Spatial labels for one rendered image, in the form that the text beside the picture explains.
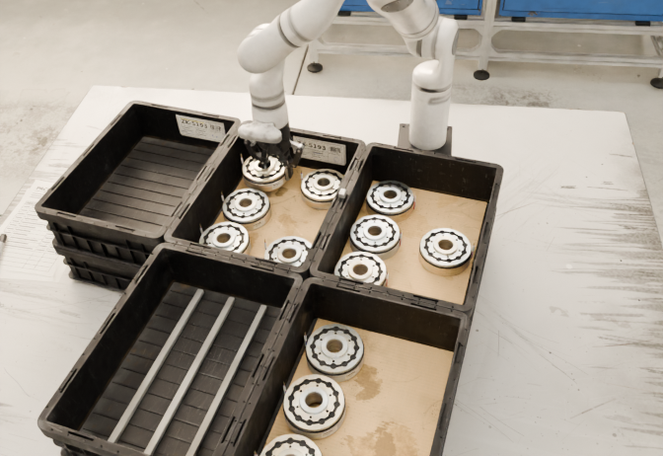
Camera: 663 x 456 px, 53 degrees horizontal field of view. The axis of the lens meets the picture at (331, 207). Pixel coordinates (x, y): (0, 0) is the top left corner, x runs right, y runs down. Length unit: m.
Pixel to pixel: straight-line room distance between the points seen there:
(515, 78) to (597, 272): 1.95
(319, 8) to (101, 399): 0.77
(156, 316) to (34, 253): 0.49
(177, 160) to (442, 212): 0.65
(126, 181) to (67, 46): 2.42
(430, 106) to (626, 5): 1.85
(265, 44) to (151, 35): 2.69
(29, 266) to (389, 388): 0.92
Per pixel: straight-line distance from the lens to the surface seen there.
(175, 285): 1.37
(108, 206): 1.58
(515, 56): 3.34
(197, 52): 3.69
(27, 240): 1.77
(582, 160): 1.86
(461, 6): 3.22
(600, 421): 1.38
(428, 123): 1.61
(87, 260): 1.52
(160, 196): 1.56
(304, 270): 1.22
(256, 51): 1.27
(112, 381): 1.28
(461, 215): 1.46
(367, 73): 3.39
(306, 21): 1.20
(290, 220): 1.45
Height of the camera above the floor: 1.86
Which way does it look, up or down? 44 degrees down
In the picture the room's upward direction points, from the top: 3 degrees counter-clockwise
